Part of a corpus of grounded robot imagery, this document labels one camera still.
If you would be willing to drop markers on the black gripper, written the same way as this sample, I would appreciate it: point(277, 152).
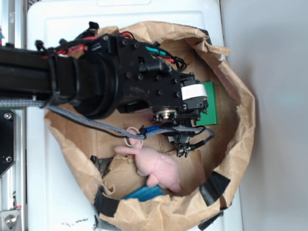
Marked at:
point(152, 80)

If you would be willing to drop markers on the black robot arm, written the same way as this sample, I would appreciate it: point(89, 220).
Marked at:
point(91, 77)

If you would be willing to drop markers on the green rectangular block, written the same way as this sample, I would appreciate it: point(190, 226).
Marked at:
point(211, 117)

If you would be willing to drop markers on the pink plush bunny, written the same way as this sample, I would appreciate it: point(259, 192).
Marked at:
point(160, 169)

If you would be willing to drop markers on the brown paper bag liner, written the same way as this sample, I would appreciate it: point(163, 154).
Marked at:
point(210, 175)

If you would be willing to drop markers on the blue ridged block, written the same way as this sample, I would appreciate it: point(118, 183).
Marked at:
point(145, 193)

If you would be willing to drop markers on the white plastic bin lid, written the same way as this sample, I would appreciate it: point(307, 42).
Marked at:
point(55, 201)

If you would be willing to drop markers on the black metal mounting plate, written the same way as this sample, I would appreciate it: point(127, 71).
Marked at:
point(6, 142)

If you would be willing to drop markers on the aluminium frame rail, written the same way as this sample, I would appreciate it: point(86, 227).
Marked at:
point(13, 206)

